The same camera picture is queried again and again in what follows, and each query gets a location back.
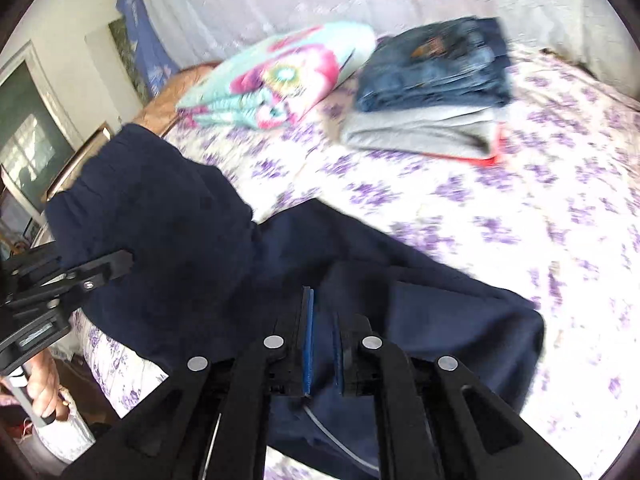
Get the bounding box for blue patterned cloth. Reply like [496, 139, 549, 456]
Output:
[115, 0, 177, 97]

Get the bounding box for white bag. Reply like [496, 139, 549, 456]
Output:
[36, 389, 97, 464]

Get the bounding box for folded grey garment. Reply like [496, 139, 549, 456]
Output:
[341, 104, 508, 160]

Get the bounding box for purple floral bed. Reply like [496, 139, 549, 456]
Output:
[75, 35, 640, 480]

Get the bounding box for orange brown pillow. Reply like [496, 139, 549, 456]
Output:
[125, 62, 221, 138]

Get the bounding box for folded blue jeans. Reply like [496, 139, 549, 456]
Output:
[354, 16, 512, 113]

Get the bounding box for folded red garment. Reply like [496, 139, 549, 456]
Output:
[450, 124, 510, 167]

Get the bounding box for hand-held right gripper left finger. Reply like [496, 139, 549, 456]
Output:
[60, 285, 316, 480]

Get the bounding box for white framed glass door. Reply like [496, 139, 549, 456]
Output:
[0, 42, 83, 216]

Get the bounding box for green picture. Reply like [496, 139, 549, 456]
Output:
[107, 19, 151, 107]

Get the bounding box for folded teal pink floral quilt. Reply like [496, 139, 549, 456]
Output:
[176, 21, 377, 131]

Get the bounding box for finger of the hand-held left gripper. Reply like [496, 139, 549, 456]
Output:
[49, 249, 134, 307]

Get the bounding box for person's left hand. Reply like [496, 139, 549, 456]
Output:
[25, 348, 71, 423]

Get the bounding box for wooden furniture edge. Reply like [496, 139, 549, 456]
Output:
[46, 121, 114, 202]

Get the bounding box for navy blue pants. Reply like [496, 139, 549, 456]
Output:
[44, 123, 546, 480]

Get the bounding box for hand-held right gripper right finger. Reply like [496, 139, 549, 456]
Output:
[333, 311, 583, 480]

